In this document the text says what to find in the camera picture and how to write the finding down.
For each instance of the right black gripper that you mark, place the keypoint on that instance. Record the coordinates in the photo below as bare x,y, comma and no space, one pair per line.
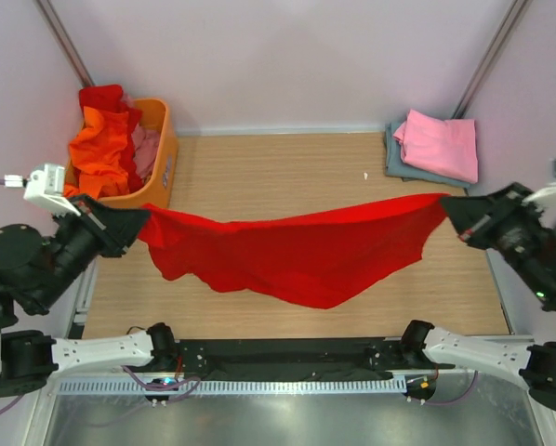
471,216

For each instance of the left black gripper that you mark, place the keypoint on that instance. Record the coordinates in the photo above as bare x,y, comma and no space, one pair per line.
117,227

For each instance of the red t-shirt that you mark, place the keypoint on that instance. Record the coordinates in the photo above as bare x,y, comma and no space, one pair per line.
318,260

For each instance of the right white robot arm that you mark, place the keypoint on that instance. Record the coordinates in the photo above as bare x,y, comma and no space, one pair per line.
531,367

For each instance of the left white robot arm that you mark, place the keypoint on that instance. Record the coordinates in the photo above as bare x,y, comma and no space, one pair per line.
36,270

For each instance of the folded pink t-shirt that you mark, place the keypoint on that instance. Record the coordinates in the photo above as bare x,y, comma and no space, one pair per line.
443,147

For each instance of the orange t-shirt in basket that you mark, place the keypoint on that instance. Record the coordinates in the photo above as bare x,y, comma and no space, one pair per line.
96,154

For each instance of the folded grey-blue t-shirt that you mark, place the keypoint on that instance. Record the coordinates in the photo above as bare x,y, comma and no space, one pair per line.
395,167

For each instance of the dusty pink shirt in basket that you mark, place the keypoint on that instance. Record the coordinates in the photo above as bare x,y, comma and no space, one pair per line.
141,150

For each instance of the orange plastic laundry basket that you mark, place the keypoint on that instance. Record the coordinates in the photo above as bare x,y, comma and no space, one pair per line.
155,116

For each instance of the dark red shirt in basket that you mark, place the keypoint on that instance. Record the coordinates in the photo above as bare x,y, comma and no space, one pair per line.
109,105

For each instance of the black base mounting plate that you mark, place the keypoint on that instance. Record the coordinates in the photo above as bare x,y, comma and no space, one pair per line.
348,359

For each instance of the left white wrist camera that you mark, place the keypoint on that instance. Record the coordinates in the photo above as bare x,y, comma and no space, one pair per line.
44,188

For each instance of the right aluminium frame post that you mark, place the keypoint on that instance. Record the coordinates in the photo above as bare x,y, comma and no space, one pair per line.
505,30

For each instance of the aluminium frame post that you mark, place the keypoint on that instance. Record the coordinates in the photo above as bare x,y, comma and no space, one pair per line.
64,40
505,30

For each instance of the white slotted cable duct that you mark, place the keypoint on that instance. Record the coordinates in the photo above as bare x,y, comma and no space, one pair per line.
112,386

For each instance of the left aluminium frame post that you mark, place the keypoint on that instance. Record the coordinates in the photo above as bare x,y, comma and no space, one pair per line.
64,40

